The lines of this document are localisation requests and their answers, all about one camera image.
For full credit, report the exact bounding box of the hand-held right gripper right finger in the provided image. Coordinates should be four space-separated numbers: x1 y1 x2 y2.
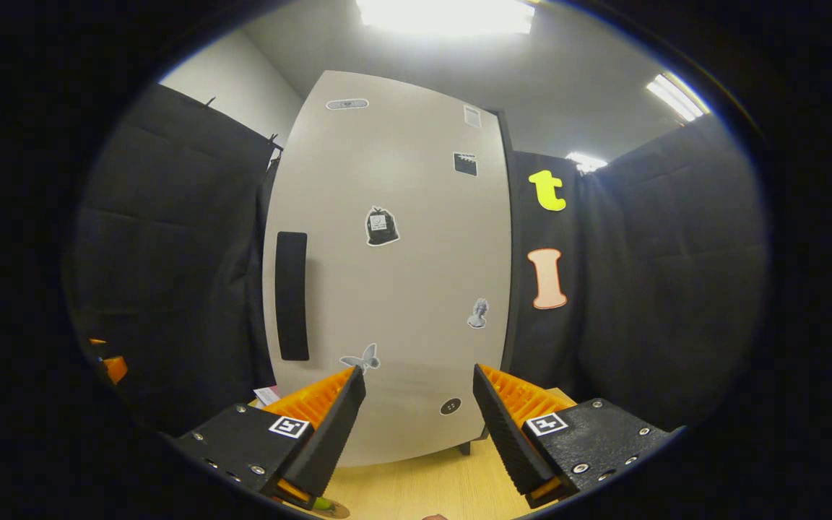
472 363 685 510

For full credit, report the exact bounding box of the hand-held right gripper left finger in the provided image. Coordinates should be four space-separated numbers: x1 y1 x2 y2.
170 365 368 512

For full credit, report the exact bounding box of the black cabinet door handle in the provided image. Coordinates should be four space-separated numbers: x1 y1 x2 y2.
274 231 310 362

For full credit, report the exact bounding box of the white cabinet door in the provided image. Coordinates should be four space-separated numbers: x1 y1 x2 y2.
262 70 514 467

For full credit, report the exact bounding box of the black backdrop cloth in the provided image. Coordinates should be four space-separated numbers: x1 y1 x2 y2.
62 83 771 438

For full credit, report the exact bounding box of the ceiling light panel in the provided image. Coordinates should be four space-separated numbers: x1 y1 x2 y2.
566 152 608 173
646 71 709 122
357 0 536 37

